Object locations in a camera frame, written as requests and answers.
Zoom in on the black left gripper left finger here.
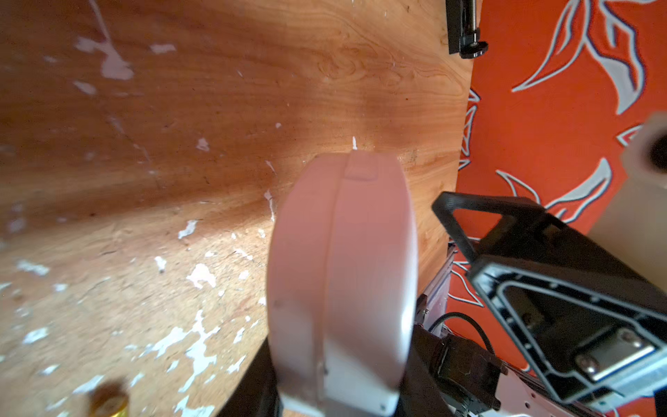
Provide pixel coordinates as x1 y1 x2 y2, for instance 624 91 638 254
216 338 284 417

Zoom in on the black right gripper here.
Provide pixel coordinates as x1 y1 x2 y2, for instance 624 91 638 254
429 192 666 417

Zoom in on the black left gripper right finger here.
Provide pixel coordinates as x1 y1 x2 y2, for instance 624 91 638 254
398 325 453 417

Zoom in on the gold black AA battery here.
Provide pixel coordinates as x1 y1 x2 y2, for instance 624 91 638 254
88 382 130 417

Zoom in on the white alarm clock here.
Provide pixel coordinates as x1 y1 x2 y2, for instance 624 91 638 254
267 150 419 416

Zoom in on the black small vise clamp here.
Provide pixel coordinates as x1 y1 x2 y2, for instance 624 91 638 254
446 0 488 59

